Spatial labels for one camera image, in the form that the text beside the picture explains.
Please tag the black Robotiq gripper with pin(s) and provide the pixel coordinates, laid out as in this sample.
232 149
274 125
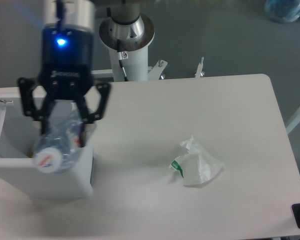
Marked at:
66 64

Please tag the clear crushed plastic bottle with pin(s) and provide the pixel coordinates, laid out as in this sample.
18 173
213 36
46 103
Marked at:
58 150

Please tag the clear plastic bag green stripe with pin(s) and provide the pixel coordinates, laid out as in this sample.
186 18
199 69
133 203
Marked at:
197 167

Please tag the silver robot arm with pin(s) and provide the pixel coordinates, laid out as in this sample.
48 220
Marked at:
80 13

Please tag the white trash can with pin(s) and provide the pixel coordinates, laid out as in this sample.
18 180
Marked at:
17 137

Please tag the blue plastic bag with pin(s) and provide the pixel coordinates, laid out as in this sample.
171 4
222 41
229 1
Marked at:
282 11

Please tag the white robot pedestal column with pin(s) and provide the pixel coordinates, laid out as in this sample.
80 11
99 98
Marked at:
128 45

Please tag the white metal base frame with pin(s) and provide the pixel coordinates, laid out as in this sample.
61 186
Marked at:
154 72

